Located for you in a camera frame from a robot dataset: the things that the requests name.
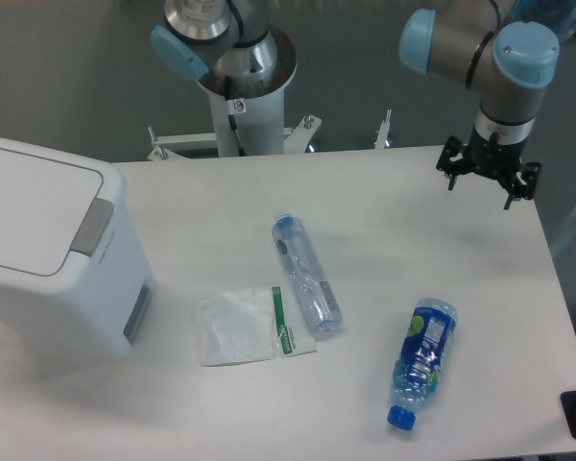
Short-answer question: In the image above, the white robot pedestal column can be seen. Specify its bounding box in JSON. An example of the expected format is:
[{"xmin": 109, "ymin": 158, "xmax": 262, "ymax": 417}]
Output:
[{"xmin": 198, "ymin": 25, "xmax": 297, "ymax": 158}]

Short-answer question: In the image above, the blue label plastic bottle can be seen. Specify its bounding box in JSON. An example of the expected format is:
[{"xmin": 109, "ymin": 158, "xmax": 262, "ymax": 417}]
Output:
[{"xmin": 387, "ymin": 298, "xmax": 458, "ymax": 431}]

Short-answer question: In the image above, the blue plastic bag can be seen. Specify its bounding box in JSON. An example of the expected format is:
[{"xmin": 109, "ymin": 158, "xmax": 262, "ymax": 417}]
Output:
[{"xmin": 510, "ymin": 0, "xmax": 576, "ymax": 41}]

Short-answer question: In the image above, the white green tissue packet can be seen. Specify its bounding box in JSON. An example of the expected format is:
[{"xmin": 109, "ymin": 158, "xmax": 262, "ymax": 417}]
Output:
[{"xmin": 194, "ymin": 286, "xmax": 317, "ymax": 367}]

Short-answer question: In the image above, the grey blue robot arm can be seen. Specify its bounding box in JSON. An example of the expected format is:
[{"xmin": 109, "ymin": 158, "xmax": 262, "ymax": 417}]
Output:
[{"xmin": 150, "ymin": 1, "xmax": 560, "ymax": 202}]

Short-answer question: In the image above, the clear empty plastic bottle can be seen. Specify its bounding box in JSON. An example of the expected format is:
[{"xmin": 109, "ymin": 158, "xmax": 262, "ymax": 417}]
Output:
[{"xmin": 272, "ymin": 212, "xmax": 343, "ymax": 337}]

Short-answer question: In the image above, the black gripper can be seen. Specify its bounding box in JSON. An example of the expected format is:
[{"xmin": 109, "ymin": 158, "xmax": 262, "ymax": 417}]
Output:
[{"xmin": 436, "ymin": 128, "xmax": 541, "ymax": 210}]

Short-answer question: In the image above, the white trash can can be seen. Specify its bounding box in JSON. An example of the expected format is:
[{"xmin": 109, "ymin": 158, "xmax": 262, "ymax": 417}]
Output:
[{"xmin": 0, "ymin": 138, "xmax": 155, "ymax": 370}]

